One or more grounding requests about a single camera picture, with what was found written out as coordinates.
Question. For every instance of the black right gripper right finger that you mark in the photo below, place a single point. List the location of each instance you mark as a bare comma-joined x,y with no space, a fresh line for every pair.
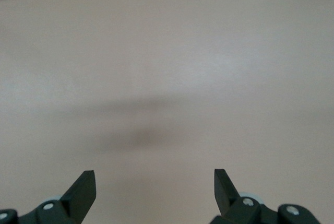
229,203

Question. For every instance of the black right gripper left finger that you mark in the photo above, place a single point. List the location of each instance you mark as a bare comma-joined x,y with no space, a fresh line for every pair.
75,203

